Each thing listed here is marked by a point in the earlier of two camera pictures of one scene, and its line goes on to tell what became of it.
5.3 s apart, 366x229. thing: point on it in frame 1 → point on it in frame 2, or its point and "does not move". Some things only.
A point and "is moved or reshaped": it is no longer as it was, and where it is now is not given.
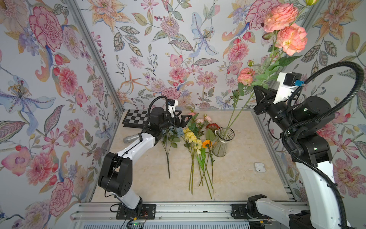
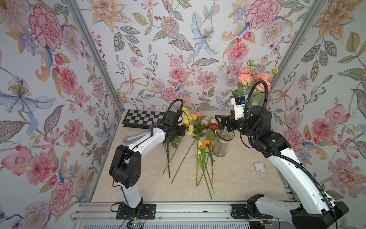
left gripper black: x=180 y=122 → x=182 y=129
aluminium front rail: x=108 y=212 does not move
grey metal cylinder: x=130 y=138 does not move
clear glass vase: x=220 y=146 does not move
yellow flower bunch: x=193 y=144 is moved or reshaped
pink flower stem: x=286 y=39 is moved or reshaped
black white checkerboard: x=136 y=119 does not move
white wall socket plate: x=259 y=167 does not move
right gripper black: x=268 y=96 → x=232 y=122
